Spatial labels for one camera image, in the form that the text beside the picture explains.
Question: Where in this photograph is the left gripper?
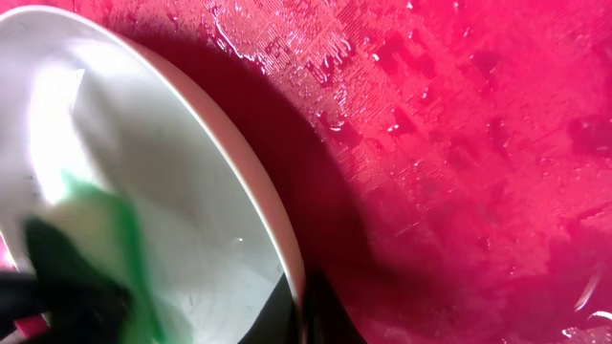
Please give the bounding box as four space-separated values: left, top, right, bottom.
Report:
1 217 132 344

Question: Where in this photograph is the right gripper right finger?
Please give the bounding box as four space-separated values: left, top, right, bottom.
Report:
303 271 366 344

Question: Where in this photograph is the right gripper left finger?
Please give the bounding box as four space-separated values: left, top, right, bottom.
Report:
238 274 299 344

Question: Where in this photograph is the yellow green sponge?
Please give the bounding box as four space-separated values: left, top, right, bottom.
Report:
43 172 170 344

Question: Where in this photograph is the white plate top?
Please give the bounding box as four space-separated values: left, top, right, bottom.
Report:
1 6 304 343

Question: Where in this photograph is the red plastic tray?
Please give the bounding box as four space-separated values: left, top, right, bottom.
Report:
0 0 612 344

